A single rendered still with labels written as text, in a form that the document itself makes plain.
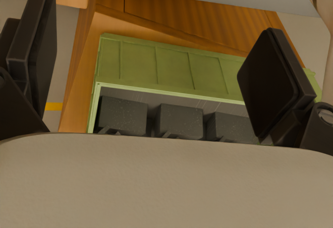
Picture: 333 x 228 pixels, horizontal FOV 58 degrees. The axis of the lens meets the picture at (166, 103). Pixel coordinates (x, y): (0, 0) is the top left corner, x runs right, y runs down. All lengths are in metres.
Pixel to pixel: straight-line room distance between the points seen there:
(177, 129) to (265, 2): 0.42
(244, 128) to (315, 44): 1.25
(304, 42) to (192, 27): 1.31
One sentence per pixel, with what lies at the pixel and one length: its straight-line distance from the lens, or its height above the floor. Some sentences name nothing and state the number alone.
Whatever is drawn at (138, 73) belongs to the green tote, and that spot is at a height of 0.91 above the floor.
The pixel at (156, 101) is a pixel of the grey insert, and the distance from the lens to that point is 0.85.
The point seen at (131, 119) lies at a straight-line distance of 0.83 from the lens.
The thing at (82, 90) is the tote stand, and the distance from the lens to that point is 0.92.
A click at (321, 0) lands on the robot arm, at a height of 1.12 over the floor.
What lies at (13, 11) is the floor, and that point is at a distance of 1.79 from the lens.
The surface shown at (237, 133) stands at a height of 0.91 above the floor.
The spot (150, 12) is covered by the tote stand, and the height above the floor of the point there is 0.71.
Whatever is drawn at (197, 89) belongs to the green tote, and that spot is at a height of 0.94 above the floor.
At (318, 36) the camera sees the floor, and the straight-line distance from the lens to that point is 2.09.
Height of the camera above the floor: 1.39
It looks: 39 degrees down
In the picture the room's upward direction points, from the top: 174 degrees clockwise
